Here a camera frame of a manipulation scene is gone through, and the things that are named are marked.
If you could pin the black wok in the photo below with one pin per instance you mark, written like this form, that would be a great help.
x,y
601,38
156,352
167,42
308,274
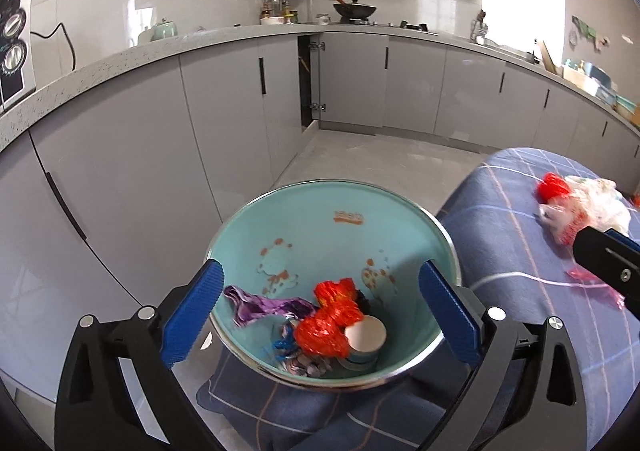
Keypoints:
x,y
355,9

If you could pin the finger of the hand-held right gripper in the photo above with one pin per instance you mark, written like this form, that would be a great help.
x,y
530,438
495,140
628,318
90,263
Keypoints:
x,y
610,266
636,201

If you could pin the green kettle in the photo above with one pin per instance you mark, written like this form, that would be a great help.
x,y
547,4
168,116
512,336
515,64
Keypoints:
x,y
165,32

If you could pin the grey kitchen base cabinets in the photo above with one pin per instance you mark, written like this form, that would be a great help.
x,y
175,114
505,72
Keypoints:
x,y
125,131

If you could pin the blue plaid tablecloth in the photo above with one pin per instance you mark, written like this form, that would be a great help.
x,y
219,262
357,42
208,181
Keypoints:
x,y
500,231

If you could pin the hanging kitchen cloths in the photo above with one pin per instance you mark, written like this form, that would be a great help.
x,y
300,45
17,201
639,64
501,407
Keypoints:
x,y
590,33

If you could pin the white plastic bag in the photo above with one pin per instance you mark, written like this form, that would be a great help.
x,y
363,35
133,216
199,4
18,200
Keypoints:
x,y
600,203

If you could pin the teal trash bin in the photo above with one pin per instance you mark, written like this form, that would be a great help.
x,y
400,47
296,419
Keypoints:
x,y
320,241

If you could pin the small red mesh wad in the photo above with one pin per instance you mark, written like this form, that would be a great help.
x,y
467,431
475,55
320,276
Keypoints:
x,y
552,188

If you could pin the white bowl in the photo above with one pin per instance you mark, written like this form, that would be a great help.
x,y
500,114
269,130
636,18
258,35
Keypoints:
x,y
272,21

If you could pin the black gas stove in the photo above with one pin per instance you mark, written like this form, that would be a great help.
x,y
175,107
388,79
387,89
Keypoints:
x,y
400,24

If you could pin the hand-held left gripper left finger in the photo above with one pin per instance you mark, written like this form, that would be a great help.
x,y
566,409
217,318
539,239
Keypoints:
x,y
195,316

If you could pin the stacked teal basins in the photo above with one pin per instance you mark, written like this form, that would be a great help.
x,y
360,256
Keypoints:
x,y
626,106

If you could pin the red foil wrapper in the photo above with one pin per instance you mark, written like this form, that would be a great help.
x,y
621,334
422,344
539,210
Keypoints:
x,y
327,326

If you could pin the small white jar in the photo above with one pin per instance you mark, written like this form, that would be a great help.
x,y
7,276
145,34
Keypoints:
x,y
324,20

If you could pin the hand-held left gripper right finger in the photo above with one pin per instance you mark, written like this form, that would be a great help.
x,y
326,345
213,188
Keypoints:
x,y
450,316

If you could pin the clear red-printed plastic bag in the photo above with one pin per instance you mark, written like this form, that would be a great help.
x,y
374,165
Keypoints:
x,y
564,228

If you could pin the small blue foil wrapper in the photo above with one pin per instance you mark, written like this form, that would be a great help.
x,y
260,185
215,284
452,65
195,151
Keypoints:
x,y
282,346

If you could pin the black and white microwave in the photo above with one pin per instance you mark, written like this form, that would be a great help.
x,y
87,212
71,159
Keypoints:
x,y
12,51

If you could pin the purple foil wrapper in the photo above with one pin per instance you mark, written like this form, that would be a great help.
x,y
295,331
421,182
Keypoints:
x,y
260,306

